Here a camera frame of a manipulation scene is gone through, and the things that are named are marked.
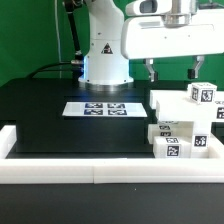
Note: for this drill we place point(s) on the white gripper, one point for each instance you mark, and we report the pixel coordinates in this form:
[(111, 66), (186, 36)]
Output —
[(171, 28)]

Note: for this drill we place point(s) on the white chair back part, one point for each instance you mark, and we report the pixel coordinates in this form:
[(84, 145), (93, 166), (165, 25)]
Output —
[(175, 105)]

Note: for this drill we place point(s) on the white tagged cube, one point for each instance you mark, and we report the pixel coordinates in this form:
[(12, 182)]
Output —
[(203, 92)]

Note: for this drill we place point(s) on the white chair seat part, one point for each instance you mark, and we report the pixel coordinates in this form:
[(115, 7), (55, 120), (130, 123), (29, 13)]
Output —
[(199, 133)]

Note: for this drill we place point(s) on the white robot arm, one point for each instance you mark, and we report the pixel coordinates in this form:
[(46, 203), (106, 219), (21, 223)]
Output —
[(104, 67)]

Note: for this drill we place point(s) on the white marker sheet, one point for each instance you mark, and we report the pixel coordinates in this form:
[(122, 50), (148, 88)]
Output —
[(104, 109)]

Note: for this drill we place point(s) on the white U-shaped fence frame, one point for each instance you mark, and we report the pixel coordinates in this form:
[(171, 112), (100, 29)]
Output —
[(101, 171)]

